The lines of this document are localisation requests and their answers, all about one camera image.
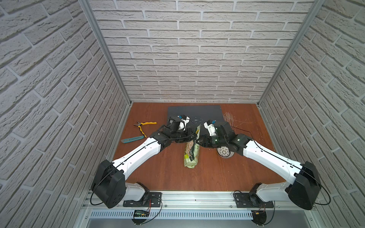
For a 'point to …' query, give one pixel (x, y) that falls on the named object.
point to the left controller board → (140, 213)
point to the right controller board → (259, 217)
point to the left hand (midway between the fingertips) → (197, 131)
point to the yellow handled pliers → (142, 123)
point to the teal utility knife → (128, 140)
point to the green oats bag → (192, 151)
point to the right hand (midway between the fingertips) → (194, 144)
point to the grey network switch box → (197, 115)
